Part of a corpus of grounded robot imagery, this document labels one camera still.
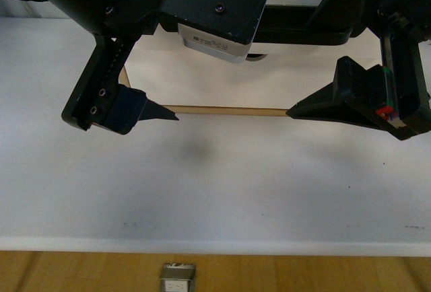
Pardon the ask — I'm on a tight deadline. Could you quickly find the wooden drawer cabinet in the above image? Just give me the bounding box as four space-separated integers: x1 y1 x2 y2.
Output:
119 63 290 117

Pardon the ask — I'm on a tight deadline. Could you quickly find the black drawer handle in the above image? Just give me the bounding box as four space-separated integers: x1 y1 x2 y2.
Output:
253 5 352 46

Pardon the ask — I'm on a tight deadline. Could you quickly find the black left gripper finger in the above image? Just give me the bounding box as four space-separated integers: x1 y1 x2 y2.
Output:
286 57 421 141

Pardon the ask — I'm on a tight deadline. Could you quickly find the metal floor socket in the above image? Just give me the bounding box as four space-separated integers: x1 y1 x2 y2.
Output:
159 263 197 292

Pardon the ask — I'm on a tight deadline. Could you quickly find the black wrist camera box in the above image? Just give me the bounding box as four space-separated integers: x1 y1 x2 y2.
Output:
161 0 267 63

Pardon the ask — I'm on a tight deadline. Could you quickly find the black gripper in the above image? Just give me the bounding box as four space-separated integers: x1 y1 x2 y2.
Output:
24 0 430 135

